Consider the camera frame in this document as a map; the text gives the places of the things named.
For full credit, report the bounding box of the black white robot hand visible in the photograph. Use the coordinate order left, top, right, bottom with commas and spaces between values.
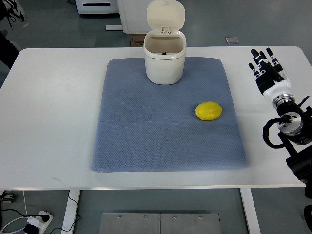
249, 47, 291, 96

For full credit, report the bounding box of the yellow lemon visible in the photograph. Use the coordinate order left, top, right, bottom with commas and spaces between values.
195, 101, 222, 121

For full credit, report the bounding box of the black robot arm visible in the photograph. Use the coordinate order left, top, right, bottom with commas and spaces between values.
262, 92, 312, 198

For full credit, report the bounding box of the white trash bin open lid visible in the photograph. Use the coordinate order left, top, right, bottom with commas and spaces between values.
143, 0, 187, 85

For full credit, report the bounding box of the grey floor socket plate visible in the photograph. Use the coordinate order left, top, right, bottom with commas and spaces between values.
225, 37, 239, 45

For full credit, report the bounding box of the blue textured mat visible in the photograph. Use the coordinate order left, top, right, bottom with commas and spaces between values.
92, 57, 248, 173

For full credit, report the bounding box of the right white table leg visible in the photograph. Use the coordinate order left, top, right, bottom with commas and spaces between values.
240, 188, 261, 234

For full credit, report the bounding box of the white table leg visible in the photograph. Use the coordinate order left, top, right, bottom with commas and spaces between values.
61, 190, 80, 234
240, 188, 261, 234

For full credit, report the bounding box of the cardboard box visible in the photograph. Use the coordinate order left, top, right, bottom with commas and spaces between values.
129, 34, 146, 47

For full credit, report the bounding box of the white cabinet base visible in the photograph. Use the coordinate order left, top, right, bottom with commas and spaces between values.
105, 0, 152, 34

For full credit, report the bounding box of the white appliance with slot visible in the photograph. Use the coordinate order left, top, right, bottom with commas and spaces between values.
75, 0, 119, 14

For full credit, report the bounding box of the metal floor plate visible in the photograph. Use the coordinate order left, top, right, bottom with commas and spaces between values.
99, 213, 221, 234

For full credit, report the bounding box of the left white table leg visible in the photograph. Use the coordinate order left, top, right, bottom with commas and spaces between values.
61, 190, 80, 234

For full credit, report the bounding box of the white power strip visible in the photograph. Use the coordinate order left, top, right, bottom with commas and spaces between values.
27, 211, 53, 232

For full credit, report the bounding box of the caster wheel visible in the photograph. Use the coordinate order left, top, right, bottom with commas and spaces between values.
0, 191, 16, 203

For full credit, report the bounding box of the black power cable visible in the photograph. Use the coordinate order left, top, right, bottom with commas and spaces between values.
43, 190, 81, 234

